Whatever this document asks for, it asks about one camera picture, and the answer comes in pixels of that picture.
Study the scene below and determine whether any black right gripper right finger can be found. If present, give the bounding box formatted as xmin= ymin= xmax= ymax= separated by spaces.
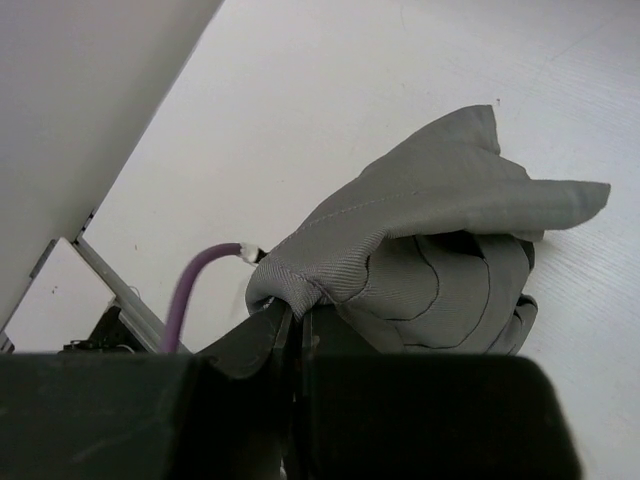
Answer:
xmin=301 ymin=307 xmax=375 ymax=355

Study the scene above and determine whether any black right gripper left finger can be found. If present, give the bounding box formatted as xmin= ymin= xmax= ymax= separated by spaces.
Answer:
xmin=197 ymin=299 xmax=291 ymax=380

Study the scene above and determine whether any grey pleated skirt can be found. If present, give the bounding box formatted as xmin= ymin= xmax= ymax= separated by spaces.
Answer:
xmin=245 ymin=105 xmax=610 ymax=355

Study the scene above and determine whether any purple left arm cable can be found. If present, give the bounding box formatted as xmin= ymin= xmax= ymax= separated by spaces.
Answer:
xmin=162 ymin=241 xmax=246 ymax=355

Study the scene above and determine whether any aluminium rail along table front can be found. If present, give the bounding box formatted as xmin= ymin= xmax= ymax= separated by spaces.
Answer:
xmin=74 ymin=237 xmax=165 ymax=352

